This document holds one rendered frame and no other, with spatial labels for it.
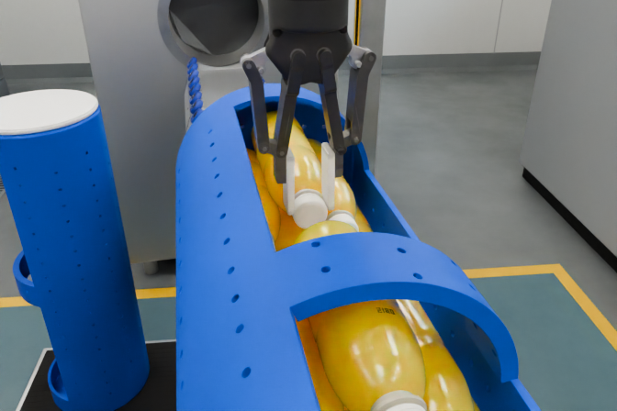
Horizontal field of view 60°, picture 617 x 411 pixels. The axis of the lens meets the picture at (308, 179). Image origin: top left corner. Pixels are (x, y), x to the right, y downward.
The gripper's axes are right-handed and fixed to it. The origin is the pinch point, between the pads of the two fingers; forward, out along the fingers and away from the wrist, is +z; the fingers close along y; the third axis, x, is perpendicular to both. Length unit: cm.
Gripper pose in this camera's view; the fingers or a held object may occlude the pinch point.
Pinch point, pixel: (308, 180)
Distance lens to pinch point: 58.5
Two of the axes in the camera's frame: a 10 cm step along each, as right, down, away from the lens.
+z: 0.0, 8.9, 4.7
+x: 2.2, 4.5, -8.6
